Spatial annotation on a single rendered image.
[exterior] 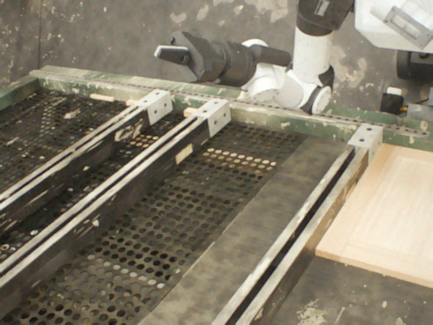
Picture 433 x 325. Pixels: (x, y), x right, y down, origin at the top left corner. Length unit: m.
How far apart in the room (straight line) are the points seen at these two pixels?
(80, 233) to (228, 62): 0.54
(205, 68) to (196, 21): 2.02
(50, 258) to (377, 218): 0.74
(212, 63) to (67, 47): 2.67
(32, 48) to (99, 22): 0.65
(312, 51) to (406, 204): 0.42
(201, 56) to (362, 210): 0.55
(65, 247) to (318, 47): 0.74
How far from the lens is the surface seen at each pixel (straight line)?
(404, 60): 2.26
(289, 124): 1.60
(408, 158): 1.44
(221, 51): 0.99
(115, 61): 3.25
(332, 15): 1.14
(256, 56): 1.02
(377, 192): 1.30
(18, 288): 1.18
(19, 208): 1.42
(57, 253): 1.22
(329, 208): 1.16
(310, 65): 1.25
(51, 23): 3.75
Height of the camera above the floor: 2.36
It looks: 60 degrees down
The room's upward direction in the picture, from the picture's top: 87 degrees counter-clockwise
